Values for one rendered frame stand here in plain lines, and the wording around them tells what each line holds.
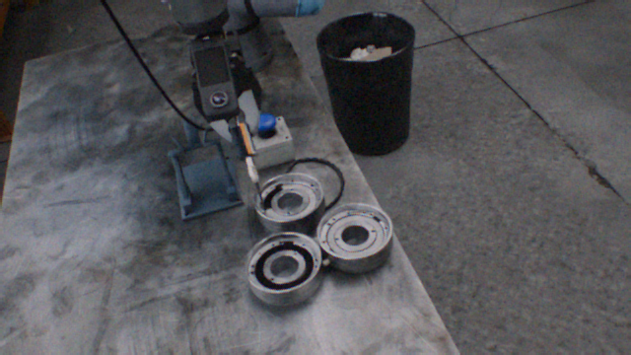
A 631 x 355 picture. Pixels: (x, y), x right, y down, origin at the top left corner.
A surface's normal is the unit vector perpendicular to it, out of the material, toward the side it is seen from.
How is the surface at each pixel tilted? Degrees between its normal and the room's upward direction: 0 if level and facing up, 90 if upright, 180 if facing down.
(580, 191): 0
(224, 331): 0
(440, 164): 0
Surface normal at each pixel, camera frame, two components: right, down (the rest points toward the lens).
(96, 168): -0.14, -0.73
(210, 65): -0.01, -0.27
